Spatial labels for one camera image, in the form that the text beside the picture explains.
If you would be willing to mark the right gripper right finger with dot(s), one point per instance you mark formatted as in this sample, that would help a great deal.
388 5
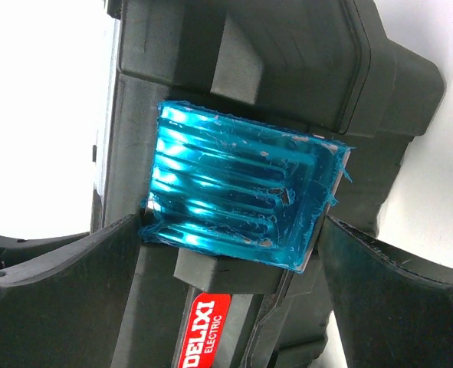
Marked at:
393 308

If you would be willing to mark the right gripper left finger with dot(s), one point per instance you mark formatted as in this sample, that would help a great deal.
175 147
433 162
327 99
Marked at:
64 308

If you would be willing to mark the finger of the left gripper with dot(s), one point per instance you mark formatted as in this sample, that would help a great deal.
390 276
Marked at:
14 251

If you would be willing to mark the black plastic toolbox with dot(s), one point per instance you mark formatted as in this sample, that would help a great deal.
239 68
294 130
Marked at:
323 67

